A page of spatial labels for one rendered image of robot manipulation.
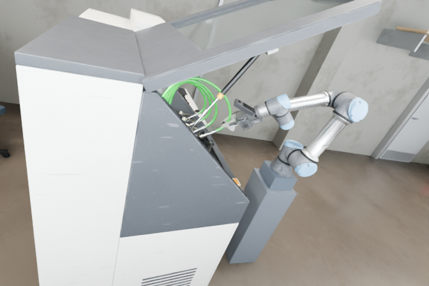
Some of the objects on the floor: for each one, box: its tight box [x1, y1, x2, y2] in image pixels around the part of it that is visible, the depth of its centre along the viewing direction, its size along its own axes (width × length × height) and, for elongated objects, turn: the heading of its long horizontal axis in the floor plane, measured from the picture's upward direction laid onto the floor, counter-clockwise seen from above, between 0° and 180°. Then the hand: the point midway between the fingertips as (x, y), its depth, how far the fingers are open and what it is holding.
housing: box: [15, 8, 145, 286], centre depth 142 cm, size 140×28×150 cm, turn 171°
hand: (223, 123), depth 118 cm, fingers closed
